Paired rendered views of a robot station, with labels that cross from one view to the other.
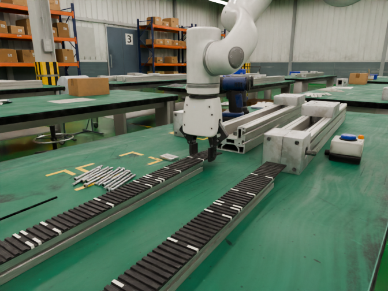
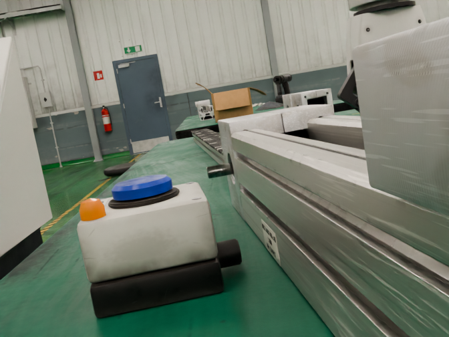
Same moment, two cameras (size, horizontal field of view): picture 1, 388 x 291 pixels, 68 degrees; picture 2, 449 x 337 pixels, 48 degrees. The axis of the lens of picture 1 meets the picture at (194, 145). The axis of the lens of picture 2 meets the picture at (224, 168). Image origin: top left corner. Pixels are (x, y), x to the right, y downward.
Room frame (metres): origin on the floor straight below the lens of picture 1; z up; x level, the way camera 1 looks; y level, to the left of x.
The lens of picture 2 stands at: (1.11, -0.62, 0.90)
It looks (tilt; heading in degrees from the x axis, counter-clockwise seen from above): 8 degrees down; 141
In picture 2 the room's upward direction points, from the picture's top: 10 degrees counter-clockwise
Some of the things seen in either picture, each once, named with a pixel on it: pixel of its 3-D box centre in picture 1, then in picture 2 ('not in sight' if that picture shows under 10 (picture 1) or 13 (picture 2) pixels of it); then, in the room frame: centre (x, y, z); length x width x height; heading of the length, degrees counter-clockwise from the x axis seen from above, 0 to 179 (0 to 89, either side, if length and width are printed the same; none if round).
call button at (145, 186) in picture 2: (348, 138); (143, 193); (0.82, -0.45, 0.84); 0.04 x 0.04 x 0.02
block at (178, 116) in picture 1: (192, 123); not in sight; (1.12, 0.01, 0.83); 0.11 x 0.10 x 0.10; 54
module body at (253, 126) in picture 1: (272, 119); not in sight; (1.23, -0.34, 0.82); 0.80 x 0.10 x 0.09; 147
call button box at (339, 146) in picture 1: (343, 148); (164, 237); (0.82, -0.44, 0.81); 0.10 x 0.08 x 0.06; 57
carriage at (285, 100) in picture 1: (289, 101); not in sight; (1.44, -0.47, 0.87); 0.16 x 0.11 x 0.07; 147
